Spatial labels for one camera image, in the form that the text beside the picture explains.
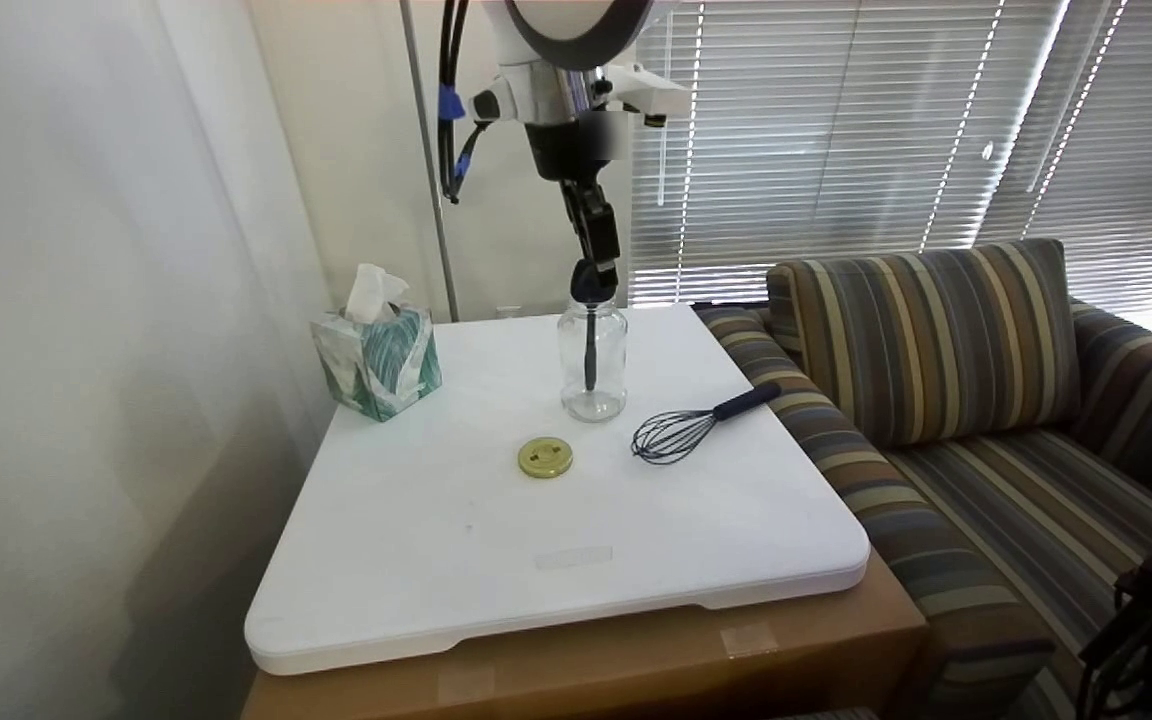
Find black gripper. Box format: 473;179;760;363
529;110;621;301

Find black spatula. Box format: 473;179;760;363
586;305;602;392

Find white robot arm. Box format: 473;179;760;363
483;0;688;305

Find clear glass bottle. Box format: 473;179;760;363
555;305;627;426

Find white window blinds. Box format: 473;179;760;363
627;0;1152;327

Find patterned tissue box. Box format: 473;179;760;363
311;266;442;421

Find yellow round lid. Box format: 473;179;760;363
515;436;576;481

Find white foam board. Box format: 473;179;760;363
246;307;872;677

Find striped sofa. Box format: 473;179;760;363
699;242;1152;720

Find brown cardboard box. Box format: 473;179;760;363
242;556;930;720

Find black and blue cables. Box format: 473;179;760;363
431;0;500;210

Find black wire whisk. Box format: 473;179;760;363
634;384;779;468

